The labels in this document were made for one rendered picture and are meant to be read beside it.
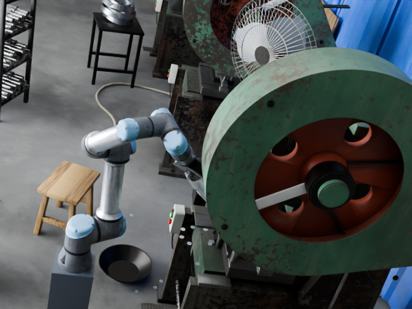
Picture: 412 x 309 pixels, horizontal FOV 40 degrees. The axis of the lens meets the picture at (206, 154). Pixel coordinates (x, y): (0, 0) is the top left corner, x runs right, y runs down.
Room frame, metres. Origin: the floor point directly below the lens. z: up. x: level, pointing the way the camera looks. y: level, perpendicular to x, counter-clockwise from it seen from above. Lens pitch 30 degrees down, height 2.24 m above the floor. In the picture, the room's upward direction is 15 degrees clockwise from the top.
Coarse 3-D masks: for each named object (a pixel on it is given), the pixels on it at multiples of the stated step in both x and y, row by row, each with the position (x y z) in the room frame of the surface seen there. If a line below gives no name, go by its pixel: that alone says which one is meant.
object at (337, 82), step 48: (336, 48) 1.76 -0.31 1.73; (240, 96) 1.63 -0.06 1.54; (288, 96) 1.56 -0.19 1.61; (336, 96) 1.59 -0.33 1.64; (384, 96) 1.62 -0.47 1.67; (240, 144) 1.54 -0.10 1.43; (240, 192) 1.55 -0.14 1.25; (240, 240) 1.56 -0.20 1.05; (288, 240) 1.60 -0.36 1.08; (336, 240) 1.63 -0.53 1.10; (384, 240) 1.67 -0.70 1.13
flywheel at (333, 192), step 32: (320, 128) 1.67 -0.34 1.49; (288, 160) 1.65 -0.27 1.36; (320, 160) 1.64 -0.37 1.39; (352, 160) 1.70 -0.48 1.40; (384, 160) 1.72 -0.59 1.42; (256, 192) 1.64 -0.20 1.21; (288, 192) 1.61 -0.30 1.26; (320, 192) 1.54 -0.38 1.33; (352, 192) 1.59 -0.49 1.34; (384, 192) 1.74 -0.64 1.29; (288, 224) 1.67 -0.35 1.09; (320, 224) 1.70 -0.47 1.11; (352, 224) 1.72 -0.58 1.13
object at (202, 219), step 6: (198, 210) 2.04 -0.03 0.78; (204, 210) 2.05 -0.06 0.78; (198, 216) 2.00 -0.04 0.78; (204, 216) 2.01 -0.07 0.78; (198, 222) 1.96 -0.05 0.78; (204, 222) 1.97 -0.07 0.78; (210, 222) 1.98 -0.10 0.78; (210, 228) 1.95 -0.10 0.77; (216, 234) 2.02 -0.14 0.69; (216, 240) 1.99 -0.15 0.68; (222, 240) 1.99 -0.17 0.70; (216, 246) 1.98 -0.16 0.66
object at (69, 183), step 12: (60, 168) 2.71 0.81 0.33; (72, 168) 2.74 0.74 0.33; (84, 168) 2.78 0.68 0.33; (48, 180) 2.57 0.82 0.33; (60, 180) 2.59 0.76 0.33; (72, 180) 2.63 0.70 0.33; (84, 180) 2.66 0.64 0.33; (48, 192) 2.46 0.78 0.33; (60, 192) 2.49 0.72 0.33; (72, 192) 2.52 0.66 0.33; (84, 192) 2.55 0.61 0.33; (60, 204) 2.76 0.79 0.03; (72, 204) 2.45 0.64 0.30; (48, 216) 2.50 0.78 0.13; (36, 228) 2.47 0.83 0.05
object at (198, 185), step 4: (188, 180) 2.05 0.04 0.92; (200, 180) 1.91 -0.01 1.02; (192, 184) 2.04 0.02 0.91; (196, 184) 1.99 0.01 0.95; (200, 184) 1.97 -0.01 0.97; (196, 188) 2.03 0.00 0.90; (200, 188) 2.00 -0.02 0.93; (204, 188) 1.97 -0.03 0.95; (200, 192) 2.01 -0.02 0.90; (204, 192) 2.00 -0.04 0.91; (204, 196) 2.01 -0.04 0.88
